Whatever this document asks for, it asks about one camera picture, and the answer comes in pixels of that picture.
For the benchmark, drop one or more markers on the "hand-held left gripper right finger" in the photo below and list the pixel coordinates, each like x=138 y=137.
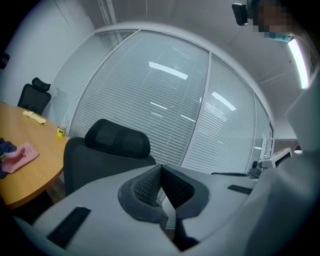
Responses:
x=215 y=182

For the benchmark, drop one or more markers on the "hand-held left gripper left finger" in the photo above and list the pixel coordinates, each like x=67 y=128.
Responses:
x=100 y=200

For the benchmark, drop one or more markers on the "black mesh high-back chair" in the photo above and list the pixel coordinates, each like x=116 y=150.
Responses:
x=100 y=160

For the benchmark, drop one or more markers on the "black office chair with headrest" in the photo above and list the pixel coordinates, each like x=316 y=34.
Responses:
x=33 y=100

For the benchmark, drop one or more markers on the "grey desktop device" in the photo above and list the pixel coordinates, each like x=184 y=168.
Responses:
x=272 y=161

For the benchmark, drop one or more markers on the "clear cup with yellow label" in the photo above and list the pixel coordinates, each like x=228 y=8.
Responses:
x=60 y=132

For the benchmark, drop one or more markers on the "round wooden table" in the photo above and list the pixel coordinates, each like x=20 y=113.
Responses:
x=37 y=140

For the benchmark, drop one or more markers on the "pink cloth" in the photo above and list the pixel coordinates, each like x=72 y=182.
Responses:
x=20 y=157

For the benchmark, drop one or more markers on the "glass partition with white blinds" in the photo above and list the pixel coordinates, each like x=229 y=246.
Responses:
x=150 y=100

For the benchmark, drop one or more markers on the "yellow cloth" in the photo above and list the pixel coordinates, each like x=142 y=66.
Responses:
x=35 y=117

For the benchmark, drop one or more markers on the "dark navy shorts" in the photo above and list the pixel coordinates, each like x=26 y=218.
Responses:
x=6 y=147

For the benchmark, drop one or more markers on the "person's light grey shirt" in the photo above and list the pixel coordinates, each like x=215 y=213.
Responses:
x=307 y=112

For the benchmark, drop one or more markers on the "ceiling light panel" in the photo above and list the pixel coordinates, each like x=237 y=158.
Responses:
x=297 y=62

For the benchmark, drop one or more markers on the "blue face mask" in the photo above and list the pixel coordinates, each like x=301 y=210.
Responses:
x=280 y=37

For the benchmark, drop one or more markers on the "person's head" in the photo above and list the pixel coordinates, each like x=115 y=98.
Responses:
x=271 y=17

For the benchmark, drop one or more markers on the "black head-worn camera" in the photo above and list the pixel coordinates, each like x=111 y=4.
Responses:
x=240 y=13

